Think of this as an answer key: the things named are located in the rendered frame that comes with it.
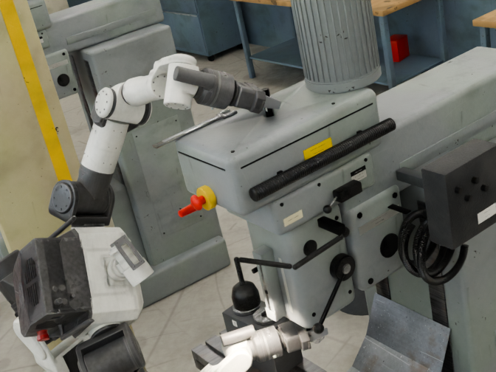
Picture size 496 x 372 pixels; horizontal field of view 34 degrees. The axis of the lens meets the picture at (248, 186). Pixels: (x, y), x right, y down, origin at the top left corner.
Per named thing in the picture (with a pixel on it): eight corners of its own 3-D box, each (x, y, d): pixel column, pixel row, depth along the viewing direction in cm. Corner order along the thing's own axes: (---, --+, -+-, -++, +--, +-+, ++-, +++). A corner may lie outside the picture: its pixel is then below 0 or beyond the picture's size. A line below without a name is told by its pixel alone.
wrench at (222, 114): (159, 150, 199) (157, 146, 198) (150, 146, 202) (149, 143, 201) (237, 113, 210) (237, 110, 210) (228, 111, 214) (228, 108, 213)
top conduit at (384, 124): (258, 204, 188) (255, 190, 186) (248, 199, 191) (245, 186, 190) (397, 131, 209) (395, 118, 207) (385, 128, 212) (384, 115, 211)
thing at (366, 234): (364, 295, 223) (350, 212, 212) (307, 267, 242) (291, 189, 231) (413, 264, 232) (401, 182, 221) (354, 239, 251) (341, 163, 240)
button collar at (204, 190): (212, 213, 198) (207, 191, 196) (199, 207, 203) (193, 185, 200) (219, 209, 199) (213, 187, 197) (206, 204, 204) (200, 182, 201)
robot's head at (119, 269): (125, 292, 210) (141, 282, 204) (101, 260, 210) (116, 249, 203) (142, 278, 215) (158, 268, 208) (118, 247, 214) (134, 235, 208)
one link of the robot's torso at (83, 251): (4, 372, 219) (58, 339, 193) (-13, 251, 229) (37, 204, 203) (104, 359, 237) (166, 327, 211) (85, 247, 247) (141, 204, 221)
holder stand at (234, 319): (278, 380, 263) (266, 329, 255) (232, 357, 279) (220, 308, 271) (303, 359, 270) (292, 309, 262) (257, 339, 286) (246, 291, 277)
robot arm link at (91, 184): (66, 159, 217) (52, 206, 220) (87, 173, 212) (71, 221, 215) (100, 161, 226) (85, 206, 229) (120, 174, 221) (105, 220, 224)
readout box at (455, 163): (457, 252, 200) (448, 176, 191) (429, 242, 207) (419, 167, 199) (509, 218, 209) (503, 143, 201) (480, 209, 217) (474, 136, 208)
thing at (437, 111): (350, 224, 215) (337, 155, 206) (295, 202, 232) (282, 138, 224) (540, 114, 252) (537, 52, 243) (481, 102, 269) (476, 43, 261)
